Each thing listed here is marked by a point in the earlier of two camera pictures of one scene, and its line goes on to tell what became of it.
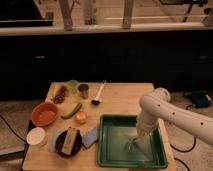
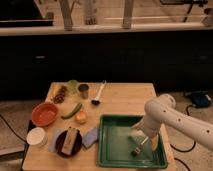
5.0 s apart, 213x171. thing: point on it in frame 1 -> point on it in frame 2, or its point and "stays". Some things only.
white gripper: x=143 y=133 -> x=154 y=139
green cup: x=73 y=86 stays
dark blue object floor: x=199 y=99 stays
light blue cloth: x=52 y=135 stays
